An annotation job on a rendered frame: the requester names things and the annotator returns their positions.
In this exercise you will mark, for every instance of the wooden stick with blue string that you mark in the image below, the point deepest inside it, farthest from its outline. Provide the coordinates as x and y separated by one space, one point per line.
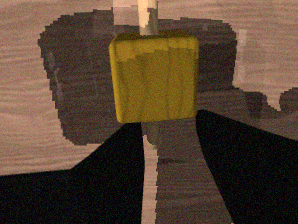
148 25

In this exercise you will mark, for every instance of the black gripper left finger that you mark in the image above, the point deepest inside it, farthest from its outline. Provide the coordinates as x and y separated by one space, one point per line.
106 187

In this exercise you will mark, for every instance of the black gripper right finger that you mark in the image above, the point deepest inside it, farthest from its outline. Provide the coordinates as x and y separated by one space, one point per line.
256 171

